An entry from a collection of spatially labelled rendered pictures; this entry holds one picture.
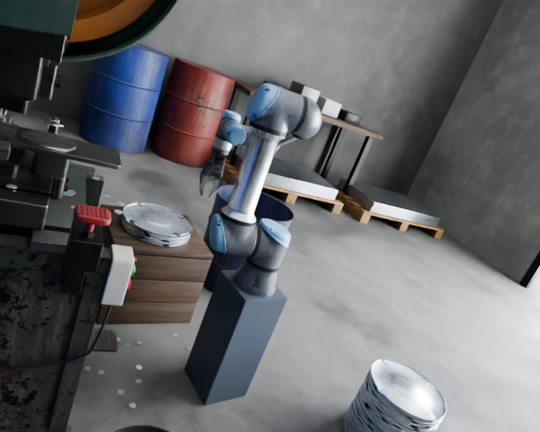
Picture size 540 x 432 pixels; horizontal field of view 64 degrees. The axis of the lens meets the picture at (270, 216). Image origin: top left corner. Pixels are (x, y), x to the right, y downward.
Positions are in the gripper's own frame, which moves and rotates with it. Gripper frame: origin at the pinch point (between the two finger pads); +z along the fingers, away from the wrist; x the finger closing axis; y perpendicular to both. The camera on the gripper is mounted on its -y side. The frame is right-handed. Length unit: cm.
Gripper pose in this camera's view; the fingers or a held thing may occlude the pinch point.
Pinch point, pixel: (206, 194)
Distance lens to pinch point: 182.4
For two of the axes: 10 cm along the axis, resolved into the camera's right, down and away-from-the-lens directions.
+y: -1.2, -3.8, 9.2
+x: -9.3, -2.8, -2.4
